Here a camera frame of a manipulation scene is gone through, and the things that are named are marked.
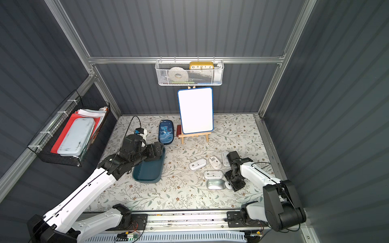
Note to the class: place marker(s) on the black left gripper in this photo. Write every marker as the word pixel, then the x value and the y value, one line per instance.
pixel 156 149

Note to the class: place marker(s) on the white board blue frame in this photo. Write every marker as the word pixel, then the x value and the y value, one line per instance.
pixel 195 110

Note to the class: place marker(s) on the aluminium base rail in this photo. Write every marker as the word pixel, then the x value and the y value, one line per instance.
pixel 182 221

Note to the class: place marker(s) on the white wire wall basket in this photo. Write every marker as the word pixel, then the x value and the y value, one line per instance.
pixel 195 77

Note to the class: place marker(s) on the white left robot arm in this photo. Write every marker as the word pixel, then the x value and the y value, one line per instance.
pixel 42 229

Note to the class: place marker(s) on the blue dinosaur pencil case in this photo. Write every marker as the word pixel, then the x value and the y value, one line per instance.
pixel 166 132

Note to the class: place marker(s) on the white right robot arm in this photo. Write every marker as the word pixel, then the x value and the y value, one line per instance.
pixel 281 207

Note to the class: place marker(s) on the yellow digital clock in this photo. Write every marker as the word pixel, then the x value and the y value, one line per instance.
pixel 201 65

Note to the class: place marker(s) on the red leather wallet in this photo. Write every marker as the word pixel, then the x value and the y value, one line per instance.
pixel 179 130

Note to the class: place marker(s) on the teal plastic storage box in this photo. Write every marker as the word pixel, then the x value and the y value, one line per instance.
pixel 151 171

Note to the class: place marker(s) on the long white mouse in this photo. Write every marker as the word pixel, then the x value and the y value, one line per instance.
pixel 224 159

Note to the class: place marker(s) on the black wire wall basket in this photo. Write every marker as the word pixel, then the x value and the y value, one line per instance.
pixel 43 143

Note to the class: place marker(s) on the white plastic tray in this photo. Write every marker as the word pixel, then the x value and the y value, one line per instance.
pixel 77 137

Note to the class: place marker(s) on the white papers stack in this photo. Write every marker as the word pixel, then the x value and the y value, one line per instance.
pixel 98 115

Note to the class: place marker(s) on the white mouse with dongle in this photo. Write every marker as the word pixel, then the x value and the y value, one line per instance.
pixel 213 174

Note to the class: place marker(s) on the white tape roll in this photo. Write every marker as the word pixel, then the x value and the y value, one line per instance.
pixel 178 74

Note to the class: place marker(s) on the wooden tabletop easel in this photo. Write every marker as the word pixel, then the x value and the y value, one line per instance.
pixel 194 135

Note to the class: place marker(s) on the white mouse with label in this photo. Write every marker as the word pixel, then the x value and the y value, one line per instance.
pixel 215 163

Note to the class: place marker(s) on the silver mouse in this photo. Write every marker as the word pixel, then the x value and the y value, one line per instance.
pixel 215 184

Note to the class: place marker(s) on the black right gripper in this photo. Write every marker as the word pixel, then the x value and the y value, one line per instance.
pixel 234 179

